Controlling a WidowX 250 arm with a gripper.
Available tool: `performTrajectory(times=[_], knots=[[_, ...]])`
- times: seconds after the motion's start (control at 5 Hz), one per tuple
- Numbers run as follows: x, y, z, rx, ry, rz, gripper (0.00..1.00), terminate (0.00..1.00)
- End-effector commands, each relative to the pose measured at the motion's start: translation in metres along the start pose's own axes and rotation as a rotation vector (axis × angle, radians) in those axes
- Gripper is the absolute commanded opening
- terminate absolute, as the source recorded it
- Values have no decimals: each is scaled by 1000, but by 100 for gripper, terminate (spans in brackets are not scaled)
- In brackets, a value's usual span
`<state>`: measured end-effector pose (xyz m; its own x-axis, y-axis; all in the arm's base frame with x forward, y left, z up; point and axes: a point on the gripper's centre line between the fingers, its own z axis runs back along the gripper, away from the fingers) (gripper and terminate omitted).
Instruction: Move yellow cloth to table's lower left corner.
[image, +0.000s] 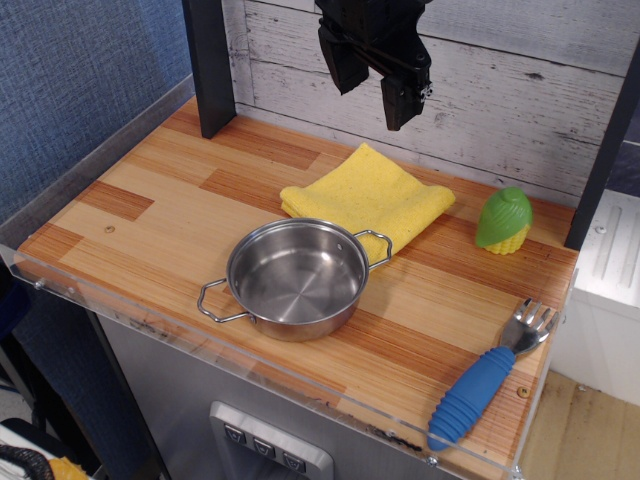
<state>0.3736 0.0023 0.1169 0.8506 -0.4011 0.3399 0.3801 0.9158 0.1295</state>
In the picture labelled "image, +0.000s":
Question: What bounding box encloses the yellow cloth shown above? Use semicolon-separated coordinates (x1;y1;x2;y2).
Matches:
280;143;455;263

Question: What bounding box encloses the black frame post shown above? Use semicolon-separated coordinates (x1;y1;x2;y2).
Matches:
564;45;639;250
182;0;236;139

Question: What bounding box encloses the silver button control panel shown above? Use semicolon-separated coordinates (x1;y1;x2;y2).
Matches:
209;401;334;479

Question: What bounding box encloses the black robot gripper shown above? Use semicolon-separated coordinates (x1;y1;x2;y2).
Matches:
315;0;433;131

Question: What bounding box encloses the white aluminium side rail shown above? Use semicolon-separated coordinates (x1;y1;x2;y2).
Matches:
575;189;639;309

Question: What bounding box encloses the black right frame post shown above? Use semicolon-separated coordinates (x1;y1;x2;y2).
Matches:
564;45;639;250

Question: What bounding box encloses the green yellow toy corn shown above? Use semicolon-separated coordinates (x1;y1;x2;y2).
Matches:
475;187;533;255

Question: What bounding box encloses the blue handled metal fork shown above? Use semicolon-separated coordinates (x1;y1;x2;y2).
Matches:
427;299;560;451

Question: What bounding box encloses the yellow black object bottom left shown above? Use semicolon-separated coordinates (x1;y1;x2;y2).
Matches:
1;444;90;480

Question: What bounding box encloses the black left frame post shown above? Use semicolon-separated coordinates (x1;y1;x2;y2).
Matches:
182;0;236;139

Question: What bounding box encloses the clear acrylic table guard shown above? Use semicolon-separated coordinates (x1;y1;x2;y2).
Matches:
1;79;577;479

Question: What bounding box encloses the stainless steel pot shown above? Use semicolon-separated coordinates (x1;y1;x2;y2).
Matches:
197;218;393;342

